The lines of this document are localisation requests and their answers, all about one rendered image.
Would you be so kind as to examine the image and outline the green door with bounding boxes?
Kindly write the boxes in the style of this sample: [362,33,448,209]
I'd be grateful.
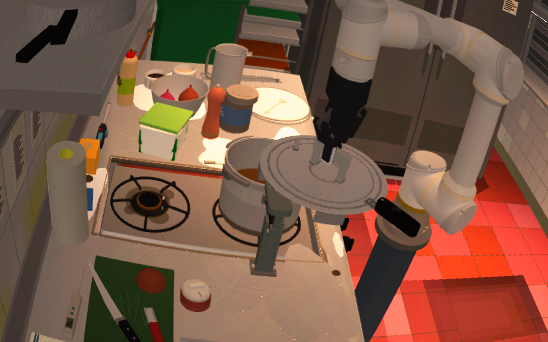
[150,0,250,66]

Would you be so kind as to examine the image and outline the steel refrigerator cabinet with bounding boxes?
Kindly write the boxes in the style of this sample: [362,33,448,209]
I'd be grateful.
[301,0,529,169]

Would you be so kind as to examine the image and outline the grey pressure cooker lid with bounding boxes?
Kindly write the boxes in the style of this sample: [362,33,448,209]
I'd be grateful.
[258,134,389,216]

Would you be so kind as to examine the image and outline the small cup of dark sauce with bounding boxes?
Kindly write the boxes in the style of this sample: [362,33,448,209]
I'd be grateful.
[143,68,168,90]

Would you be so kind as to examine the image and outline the green cutting board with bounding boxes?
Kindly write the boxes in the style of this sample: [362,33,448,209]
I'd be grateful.
[82,254,176,342]

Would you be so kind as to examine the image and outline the grey metal pitcher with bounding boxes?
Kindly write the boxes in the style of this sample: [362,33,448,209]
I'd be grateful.
[204,42,254,92]

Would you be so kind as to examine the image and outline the white round plate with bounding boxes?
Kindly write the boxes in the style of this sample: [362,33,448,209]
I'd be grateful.
[249,86,312,126]

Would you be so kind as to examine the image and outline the blue black lighter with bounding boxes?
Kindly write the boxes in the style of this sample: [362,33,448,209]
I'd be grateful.
[94,122,109,150]

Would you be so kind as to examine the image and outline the white paper towel roll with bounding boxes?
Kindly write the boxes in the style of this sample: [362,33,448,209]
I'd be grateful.
[45,140,91,248]

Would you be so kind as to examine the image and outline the grey range hood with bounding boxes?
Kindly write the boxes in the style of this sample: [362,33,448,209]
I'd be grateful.
[0,0,158,117]

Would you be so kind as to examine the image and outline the grey mixing bowl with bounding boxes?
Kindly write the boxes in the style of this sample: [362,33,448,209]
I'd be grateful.
[149,74,211,115]

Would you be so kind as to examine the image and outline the white probe thermometer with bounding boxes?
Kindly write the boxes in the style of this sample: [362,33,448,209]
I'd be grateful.
[62,291,84,341]

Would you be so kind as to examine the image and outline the small cream bowl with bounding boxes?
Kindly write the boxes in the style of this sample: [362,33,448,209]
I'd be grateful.
[171,62,199,79]

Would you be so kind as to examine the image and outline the grey-green pot handle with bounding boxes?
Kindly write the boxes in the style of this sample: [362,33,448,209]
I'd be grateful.
[249,181,296,278]

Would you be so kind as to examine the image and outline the brown jar with blue label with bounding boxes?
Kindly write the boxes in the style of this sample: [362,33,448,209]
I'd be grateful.
[218,83,260,134]

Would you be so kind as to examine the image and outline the yellow red-capped sauce bottle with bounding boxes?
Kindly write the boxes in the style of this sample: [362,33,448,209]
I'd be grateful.
[115,47,140,108]

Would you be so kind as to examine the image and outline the steel gas hob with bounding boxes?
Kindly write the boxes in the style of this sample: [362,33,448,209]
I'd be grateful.
[91,155,327,264]

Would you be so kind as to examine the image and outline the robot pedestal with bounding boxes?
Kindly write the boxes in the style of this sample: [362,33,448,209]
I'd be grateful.
[354,210,434,342]

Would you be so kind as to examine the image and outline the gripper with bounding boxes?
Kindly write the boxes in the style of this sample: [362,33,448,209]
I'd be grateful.
[312,66,374,164]

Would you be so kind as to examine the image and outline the brown broom stick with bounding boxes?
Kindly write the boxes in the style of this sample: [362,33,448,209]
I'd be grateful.
[136,21,157,62]

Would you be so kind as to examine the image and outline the grey wall vent grille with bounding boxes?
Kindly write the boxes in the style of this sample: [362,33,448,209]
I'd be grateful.
[31,110,44,143]
[8,111,29,186]

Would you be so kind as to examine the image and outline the red white kitchen timer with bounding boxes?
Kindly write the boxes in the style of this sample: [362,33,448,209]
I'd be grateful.
[179,277,213,313]

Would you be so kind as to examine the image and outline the white paper sheet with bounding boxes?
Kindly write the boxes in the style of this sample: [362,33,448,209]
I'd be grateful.
[28,331,66,342]

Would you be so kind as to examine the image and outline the red-handled peeler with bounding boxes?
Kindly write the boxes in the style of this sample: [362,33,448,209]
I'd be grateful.
[142,306,166,342]

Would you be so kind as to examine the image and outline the grey pressure cooker pot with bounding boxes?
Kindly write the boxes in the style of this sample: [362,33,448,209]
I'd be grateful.
[218,136,302,237]

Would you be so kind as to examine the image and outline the black-handled kitchen knife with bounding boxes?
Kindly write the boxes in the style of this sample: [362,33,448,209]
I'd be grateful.
[87,260,143,342]

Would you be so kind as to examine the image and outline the louvred window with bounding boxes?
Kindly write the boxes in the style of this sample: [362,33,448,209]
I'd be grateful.
[521,0,548,85]

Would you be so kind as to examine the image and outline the red tomato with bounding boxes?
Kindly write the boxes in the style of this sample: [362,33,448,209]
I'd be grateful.
[135,266,169,295]

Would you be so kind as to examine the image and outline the black burner grate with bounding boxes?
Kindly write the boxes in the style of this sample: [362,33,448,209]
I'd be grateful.
[109,174,192,234]
[212,199,303,249]

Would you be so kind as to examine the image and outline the white box with green lid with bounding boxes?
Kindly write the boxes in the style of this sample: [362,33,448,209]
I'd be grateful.
[137,101,195,163]

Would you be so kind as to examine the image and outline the orange pepper mill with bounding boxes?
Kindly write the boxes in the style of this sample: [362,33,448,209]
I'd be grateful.
[201,82,227,140]

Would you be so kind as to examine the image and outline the grey wire shelf rack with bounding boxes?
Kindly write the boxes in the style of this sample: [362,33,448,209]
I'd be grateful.
[236,0,310,73]

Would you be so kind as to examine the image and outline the steel tongs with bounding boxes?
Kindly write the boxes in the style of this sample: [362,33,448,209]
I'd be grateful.
[240,72,282,86]

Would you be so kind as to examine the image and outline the orange box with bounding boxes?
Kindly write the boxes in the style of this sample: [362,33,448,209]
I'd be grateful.
[78,137,102,176]

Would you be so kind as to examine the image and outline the red brown onion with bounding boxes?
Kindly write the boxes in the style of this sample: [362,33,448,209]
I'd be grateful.
[177,84,201,103]

